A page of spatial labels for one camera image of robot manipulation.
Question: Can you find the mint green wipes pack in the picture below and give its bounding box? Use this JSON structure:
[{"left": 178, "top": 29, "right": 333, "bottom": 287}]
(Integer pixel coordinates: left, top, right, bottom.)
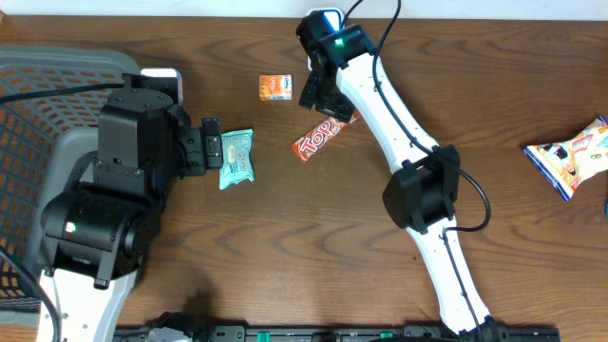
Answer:
[{"left": 218, "top": 128, "right": 255, "bottom": 190}]

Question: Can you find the orange snack packet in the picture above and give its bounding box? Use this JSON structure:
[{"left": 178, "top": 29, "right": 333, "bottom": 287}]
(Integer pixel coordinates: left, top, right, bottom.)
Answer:
[{"left": 258, "top": 74, "right": 293, "bottom": 101}]

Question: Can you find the orange Top chocolate bar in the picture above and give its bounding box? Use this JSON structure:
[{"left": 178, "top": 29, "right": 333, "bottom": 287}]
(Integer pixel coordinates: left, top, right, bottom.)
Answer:
[{"left": 292, "top": 111, "right": 361, "bottom": 163}]

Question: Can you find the cream snack chips bag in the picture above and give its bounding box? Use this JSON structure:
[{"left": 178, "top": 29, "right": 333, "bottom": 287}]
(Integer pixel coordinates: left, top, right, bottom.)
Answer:
[{"left": 523, "top": 116, "right": 607, "bottom": 201}]

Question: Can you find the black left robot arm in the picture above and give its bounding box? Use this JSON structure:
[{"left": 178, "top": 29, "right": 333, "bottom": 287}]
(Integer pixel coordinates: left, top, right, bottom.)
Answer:
[{"left": 37, "top": 68, "right": 223, "bottom": 341}]

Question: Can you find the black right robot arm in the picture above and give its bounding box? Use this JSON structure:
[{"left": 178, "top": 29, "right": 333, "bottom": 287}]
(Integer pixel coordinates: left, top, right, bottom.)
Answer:
[{"left": 295, "top": 9, "right": 501, "bottom": 341}]

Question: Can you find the white barcode scanner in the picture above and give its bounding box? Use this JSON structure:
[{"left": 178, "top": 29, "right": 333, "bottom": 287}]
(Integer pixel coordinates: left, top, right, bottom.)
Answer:
[{"left": 304, "top": 8, "right": 344, "bottom": 41}]

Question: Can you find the grey plastic shopping basket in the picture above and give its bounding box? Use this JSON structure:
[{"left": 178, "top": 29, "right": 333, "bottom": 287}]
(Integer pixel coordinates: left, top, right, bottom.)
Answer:
[{"left": 0, "top": 45, "right": 143, "bottom": 327}]

